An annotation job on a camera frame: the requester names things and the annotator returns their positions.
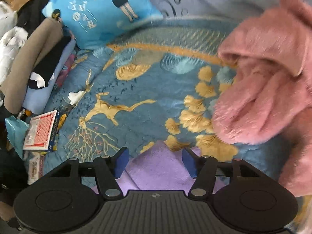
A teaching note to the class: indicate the pink fleece garment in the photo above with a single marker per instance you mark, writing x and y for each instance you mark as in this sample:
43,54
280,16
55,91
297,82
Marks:
271,93

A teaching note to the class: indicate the white plastic bag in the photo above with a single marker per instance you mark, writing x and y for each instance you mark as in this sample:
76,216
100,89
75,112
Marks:
12,39

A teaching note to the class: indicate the blue gold patterned quilt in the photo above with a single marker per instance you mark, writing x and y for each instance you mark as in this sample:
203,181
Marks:
158,83

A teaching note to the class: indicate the king of spades card box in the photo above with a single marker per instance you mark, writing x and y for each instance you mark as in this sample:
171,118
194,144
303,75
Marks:
35,168

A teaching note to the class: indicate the folded beige garment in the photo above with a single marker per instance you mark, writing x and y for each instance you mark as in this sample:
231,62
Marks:
37,46

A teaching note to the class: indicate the blue cartoon police pillow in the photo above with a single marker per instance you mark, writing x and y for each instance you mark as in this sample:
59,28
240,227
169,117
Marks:
97,22

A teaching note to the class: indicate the black white garment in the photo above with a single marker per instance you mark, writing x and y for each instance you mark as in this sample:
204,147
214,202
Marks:
44,70

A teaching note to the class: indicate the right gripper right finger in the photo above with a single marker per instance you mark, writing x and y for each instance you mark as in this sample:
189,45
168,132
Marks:
202,169

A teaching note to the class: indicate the crumpled white tissue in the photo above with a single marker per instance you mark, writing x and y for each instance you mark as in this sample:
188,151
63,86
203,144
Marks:
74,97

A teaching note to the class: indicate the red playing card box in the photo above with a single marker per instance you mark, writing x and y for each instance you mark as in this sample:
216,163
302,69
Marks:
42,131

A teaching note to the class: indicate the purple sweatshirt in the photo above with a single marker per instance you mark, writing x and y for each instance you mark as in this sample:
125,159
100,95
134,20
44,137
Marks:
158,168

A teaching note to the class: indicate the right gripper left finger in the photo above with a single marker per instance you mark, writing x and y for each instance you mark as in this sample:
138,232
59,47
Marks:
107,170

